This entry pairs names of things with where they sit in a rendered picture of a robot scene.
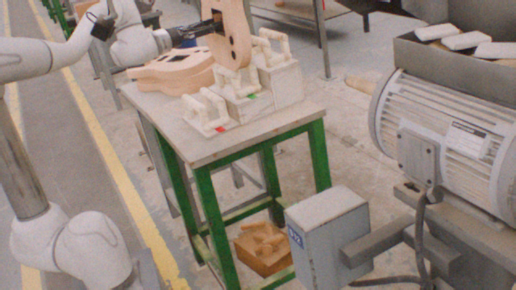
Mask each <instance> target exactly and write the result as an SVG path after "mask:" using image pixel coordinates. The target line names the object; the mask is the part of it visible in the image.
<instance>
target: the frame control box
mask: <svg viewBox="0 0 516 290"><path fill-rule="evenodd" d="M284 215H285V224H286V229H287V233H288V237H289V245H290V250H291V255H292V259H293V267H294V271H295V276H296V277H297V279H299V280H300V281H301V282H302V283H303V285H304V286H305V287H306V288H307V289H308V290H338V289H341V288H342V287H344V286H346V285H348V286H351V287H356V288H359V287H370V286H377V285H384V284H397V283H414V284H418V285H419V286H420V289H419V290H424V288H425V287H424V285H423V283H422V280H421V277H420V276H418V275H396V276H391V277H385V278H379V279H373V280H357V279H359V278H361V277H362V276H365V275H367V274H368V273H369V272H370V271H372V270H373V269H374V264H373V259H370V260H369V261H367V262H366V263H363V264H361V265H360V266H357V267H355V268H353V269H352V270H351V271H350V269H349V268H348V267H347V266H346V265H345V264H344V263H342V261H341V258H340V253H339V249H340V248H342V247H343V246H345V245H347V244H348V243H350V242H353V241H354V240H357V239H358V238H361V237H363V236H365V235H366V234H369V233H371V229H370V220H369V211H368V201H367V200H366V199H365V198H363V197H362V196H361V195H360V194H358V193H356V192H355V191H354V190H351V189H350V188H349V187H347V186H346V184H344V183H340V184H337V185H336V186H335V187H333V188H329V189H328V190H326V191H324V192H321V193H319V194H317V195H315V196H312V197H309V198H307V199H305V200H304V201H301V202H299V204H297V205H293V206H291V207H289V208H288V209H285V210H284Z"/></svg>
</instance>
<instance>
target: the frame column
mask: <svg viewBox="0 0 516 290"><path fill-rule="evenodd" d="M424 221H425V223H426V224H427V226H428V228H429V229H430V232H431V234H433V235H434V236H435V237H436V238H438V239H439V240H441V241H442V242H444V243H446V244H447V245H448V246H450V247H451V248H454V249H455V250H456V251H458V252H460V253H461V254H462V255H463V264H462V268H461V269H460V270H459V271H456V272H454V273H453V274H451V275H447V274H445V273H444V272H443V271H441V270H440V269H438V268H437V267H436V266H435V265H434V264H432V263H431V262H430V264H431V277H430V280H433V279H435V278H436V277H440V278H441V279H442V280H444V281H445V282H447V283H448V284H450V285H451V287H452V288H454V289H455V290H516V276H515V275H513V274H511V273H510V272H508V271H507V270H506V269H505V268H504V267H502V266H500V265H499V264H497V263H495V262H494V261H492V260H491V259H490V258H488V257H487V256H485V255H482V254H481V253H480V252H478V251H476V250H475V249H473V248H472V247H470V246H469V245H468V244H466V243H464V242H462V241H461V240H459V239H458V238H457V237H456V236H455V235H454V234H452V233H449V232H448V231H446V230H445V229H443V228H442V227H440V226H438V225H437V224H435V223H434V222H433V221H431V220H430V219H428V218H426V217H424Z"/></svg>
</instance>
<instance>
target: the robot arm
mask: <svg viewBox="0 0 516 290"><path fill-rule="evenodd" d="M113 3H114V8H115V10H116V12H117V13H118V14H119V17H118V19H117V20H115V22H116V24H115V25H114V26H115V27H116V29H115V33H116V35H117V37H118V41H116V42H115V43H114V44H113V45H112V46H111V47H110V54H111V57H112V59H113V61H114V62H115V63H116V65H117V66H118V67H120V68H130V67H134V65H138V64H143V63H146V62H148V61H150V60H152V59H153V58H155V57H157V56H161V55H164V54H167V53H169V52H171V51H172V49H175V48H176V47H179V46H181V41H182V40H188V39H189V40H193V39H196V38H199V37H203V36H205V35H210V34H214V31H218V29H222V28H223V21H222V20H219V21H217V22H215V21H214V18H211V19H207V20H204V21H202V19H200V20H199V21H200V22H199V21H197V22H195V23H191V24H189V25H186V26H183V27H181V28H177V29H176V28H175V27H172V28H169V29H167V30H165V29H160V30H157V31H152V32H150V33H147V31H146V30H145V28H144V25H143V24H142V20H141V17H140V14H139V11H138V8H137V6H136V4H135V2H134V0H113ZM87 11H91V12H92V13H93V14H94V15H95V16H96V17H98V16H99V14H104V15H105V16H107V14H108V10H107V5H106V0H101V1H100V3H97V4H94V5H92V6H91V7H90V8H89V9H88V10H87ZM93 26H94V24H93V23H92V22H91V21H90V20H88V18H87V17H86V13H85V15H83V17H82V18H81V21H80V22H79V23H78V25H77V27H76V29H75V31H74V32H73V34H72V36H71V38H70V40H69V41H68V42H67V43H54V42H49V41H46V40H42V39H30V38H23V37H18V38H13V37H3V36H0V183H1V185H2V187H3V189H4V191H5V193H6V195H7V198H8V201H9V202H10V205H11V207H12V209H13V210H14V212H15V217H14V219H13V222H12V225H11V229H12V232H11V234H10V241H9V246H10V252H11V254H12V255H13V256H14V257H15V259H16V260H17V261H19V262H20V263H22V264H24V265H26V266H28V267H32V268H35V269H36V270H40V271H50V272H66V273H68V274H70V275H71V276H74V277H76V278H78V279H79V280H83V281H84V282H85V286H86V288H87V290H144V287H143V286H142V284H141V279H140V273H139V260H138V259H130V255H129V253H128V249H127V245H126V243H125V242H124V239H123V236H122V235H121V233H120V230H119V228H118V227H117V226H116V225H115V224H114V223H113V222H112V221H111V220H110V219H109V218H108V217H107V216H106V215H104V214H103V213H99V212H94V211H85V212H82V213H81V214H79V215H77V216H76V217H74V218H72V219H70V218H69V217H68V216H67V215H66V213H64V211H63V210H62V209H61V208H60V206H59V205H57V204H55V203H52V202H50V201H48V199H47V197H46V195H45V192H44V189H43V187H42V185H41V183H40V180H39V177H38V176H37V175H36V174H35V169H34V168H33V166H32V163H31V161H30V159H29V156H28V154H27V152H26V149H25V146H24V145H23V141H22V140H21V138H20V135H19V133H18V130H17V128H16V126H15V122H14V120H13V118H12V116H11V114H10V111H9V109H8V107H7V105H6V102H5V99H4V97H3V96H4V95H5V91H6V87H5V85H6V84H10V83H14V82H17V81H24V80H30V79H34V77H39V76H43V75H46V74H48V73H51V72H54V71H56V70H58V69H61V68H66V67H68V66H71V65H73V64H76V63H77V62H78V61H79V60H80V59H81V58H82V57H83V56H84V55H85V53H86V52H87V50H88V48H89V47H90V45H91V43H92V41H93V39H94V37H93V36H92V35H91V34H90V32H91V30H92V28H93Z"/></svg>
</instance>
